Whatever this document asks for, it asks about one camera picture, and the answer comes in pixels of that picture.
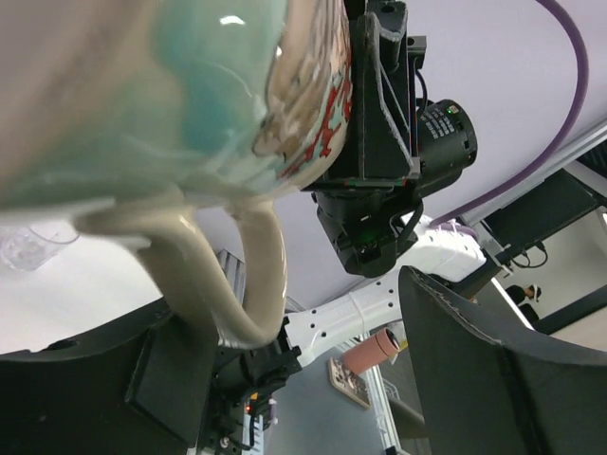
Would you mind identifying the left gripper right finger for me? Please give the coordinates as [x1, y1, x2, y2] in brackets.
[398, 266, 606, 454]

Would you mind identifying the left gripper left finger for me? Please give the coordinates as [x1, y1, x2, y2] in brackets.
[1, 300, 217, 454]

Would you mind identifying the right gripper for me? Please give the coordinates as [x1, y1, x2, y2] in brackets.
[305, 1, 427, 192]

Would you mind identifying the cream floral mug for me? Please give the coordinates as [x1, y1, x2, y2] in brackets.
[1, 1, 353, 349]

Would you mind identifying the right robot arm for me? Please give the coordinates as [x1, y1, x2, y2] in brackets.
[283, 1, 486, 365]

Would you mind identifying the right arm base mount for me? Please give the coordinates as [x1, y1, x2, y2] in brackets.
[198, 330, 302, 454]

